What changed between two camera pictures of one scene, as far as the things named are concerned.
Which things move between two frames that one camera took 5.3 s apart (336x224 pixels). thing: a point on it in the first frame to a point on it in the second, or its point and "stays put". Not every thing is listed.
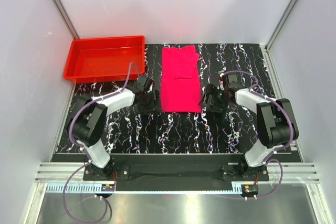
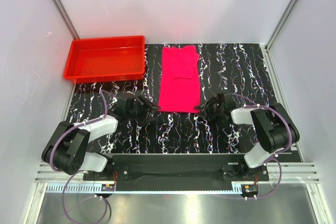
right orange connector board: [249, 189] stays put
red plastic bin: [105, 60] stays put
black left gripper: [154, 105] to [147, 107]
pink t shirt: [180, 91] stays put
